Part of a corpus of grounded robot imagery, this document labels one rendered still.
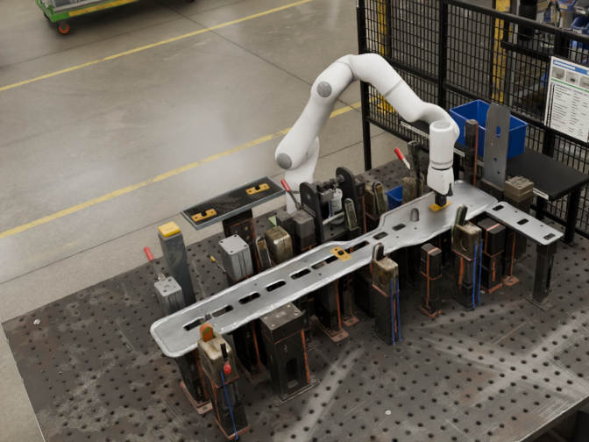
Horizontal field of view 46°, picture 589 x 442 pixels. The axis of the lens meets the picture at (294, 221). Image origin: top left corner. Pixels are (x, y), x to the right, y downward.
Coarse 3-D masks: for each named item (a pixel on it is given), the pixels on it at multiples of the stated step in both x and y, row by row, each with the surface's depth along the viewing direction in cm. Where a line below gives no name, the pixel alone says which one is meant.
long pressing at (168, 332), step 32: (480, 192) 270; (384, 224) 259; (416, 224) 257; (448, 224) 255; (320, 256) 247; (352, 256) 245; (256, 288) 236; (288, 288) 234; (160, 320) 227; (192, 320) 226; (224, 320) 224
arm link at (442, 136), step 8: (432, 128) 245; (440, 128) 243; (448, 128) 243; (432, 136) 246; (440, 136) 243; (448, 136) 244; (456, 136) 251; (432, 144) 247; (440, 144) 245; (448, 144) 245; (432, 152) 249; (440, 152) 247; (448, 152) 247; (432, 160) 251; (440, 160) 249; (448, 160) 249
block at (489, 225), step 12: (480, 228) 256; (492, 228) 254; (504, 228) 253; (492, 240) 253; (504, 240) 256; (492, 252) 256; (492, 264) 261; (480, 276) 267; (492, 276) 263; (480, 288) 269; (492, 288) 266
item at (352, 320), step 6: (330, 258) 250; (336, 258) 247; (348, 276) 252; (342, 282) 251; (348, 282) 253; (342, 288) 253; (348, 288) 254; (342, 294) 255; (348, 294) 256; (342, 300) 257; (348, 300) 257; (342, 306) 259; (348, 306) 259; (342, 312) 261; (348, 312) 260; (342, 318) 262; (348, 318) 261; (354, 318) 262; (348, 324) 259
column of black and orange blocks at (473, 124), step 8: (472, 120) 278; (472, 128) 276; (472, 136) 279; (472, 144) 281; (472, 152) 283; (472, 160) 286; (464, 168) 290; (472, 168) 288; (464, 176) 292; (472, 176) 290; (472, 184) 292
